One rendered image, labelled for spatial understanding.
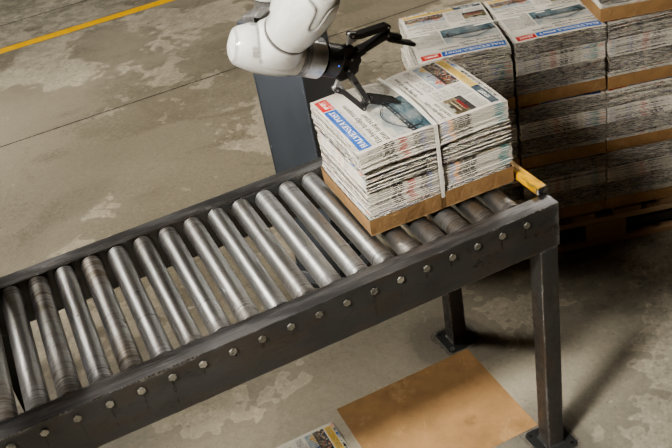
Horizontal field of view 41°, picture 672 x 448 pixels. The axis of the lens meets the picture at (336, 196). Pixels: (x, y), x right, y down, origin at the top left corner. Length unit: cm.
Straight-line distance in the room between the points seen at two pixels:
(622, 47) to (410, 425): 132
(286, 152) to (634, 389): 130
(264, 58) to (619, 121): 152
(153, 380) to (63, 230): 218
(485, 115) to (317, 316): 58
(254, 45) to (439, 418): 133
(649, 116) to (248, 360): 170
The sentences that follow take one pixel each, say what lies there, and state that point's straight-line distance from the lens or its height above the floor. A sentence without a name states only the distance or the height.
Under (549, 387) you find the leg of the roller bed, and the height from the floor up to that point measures 24.
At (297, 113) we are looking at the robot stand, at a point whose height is 69.
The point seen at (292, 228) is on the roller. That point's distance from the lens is 212.
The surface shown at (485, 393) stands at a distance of 276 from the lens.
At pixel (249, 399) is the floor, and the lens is 288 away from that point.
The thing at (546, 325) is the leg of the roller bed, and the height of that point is 45.
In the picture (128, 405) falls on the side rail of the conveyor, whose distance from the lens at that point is 187.
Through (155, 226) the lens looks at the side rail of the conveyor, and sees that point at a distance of 227.
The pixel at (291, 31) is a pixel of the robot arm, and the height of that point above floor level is 133.
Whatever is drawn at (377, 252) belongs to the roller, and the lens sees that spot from 200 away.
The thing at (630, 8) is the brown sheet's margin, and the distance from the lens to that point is 289.
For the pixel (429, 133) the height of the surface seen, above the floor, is 101.
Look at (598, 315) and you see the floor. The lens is 300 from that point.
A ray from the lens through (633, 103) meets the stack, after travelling 303.
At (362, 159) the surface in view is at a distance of 192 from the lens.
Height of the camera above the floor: 199
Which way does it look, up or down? 33 degrees down
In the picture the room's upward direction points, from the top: 11 degrees counter-clockwise
